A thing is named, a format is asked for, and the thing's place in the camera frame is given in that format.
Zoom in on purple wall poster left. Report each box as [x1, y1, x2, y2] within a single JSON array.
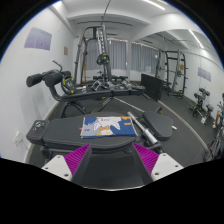
[[24, 27, 52, 50]]

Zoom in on black plyo box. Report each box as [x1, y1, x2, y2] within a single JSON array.
[[141, 73, 163, 101]]

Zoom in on black padded weight bench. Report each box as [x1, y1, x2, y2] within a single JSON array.
[[26, 112, 138, 154]]

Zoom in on black leg curl bench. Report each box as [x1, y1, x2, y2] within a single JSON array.
[[26, 60, 145, 118]]

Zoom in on seated person at right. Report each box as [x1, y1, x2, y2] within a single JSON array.
[[212, 93, 224, 129]]

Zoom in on black seat pad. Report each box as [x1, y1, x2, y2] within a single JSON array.
[[142, 111, 173, 141]]

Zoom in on white wall socket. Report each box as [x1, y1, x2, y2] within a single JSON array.
[[13, 131, 22, 145]]

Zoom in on chrome barbell bar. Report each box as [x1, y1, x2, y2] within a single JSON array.
[[127, 112, 159, 145]]

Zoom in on purple wall poster right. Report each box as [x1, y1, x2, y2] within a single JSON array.
[[198, 68, 211, 81]]

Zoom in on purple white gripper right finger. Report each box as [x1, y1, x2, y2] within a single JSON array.
[[132, 143, 183, 184]]

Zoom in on black power rack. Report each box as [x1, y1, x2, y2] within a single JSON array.
[[155, 50, 187, 99]]

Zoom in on purple wall poster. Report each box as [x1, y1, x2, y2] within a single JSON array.
[[198, 68, 211, 81], [24, 27, 52, 50]]

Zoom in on black exercise machine right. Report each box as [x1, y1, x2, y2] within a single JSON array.
[[191, 88, 214, 124]]

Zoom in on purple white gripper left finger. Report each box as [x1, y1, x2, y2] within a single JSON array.
[[42, 144, 92, 183]]

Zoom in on grey cable crossover machine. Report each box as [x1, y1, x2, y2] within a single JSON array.
[[74, 24, 114, 90]]

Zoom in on grey window curtains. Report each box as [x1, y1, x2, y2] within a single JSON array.
[[85, 38, 160, 75]]

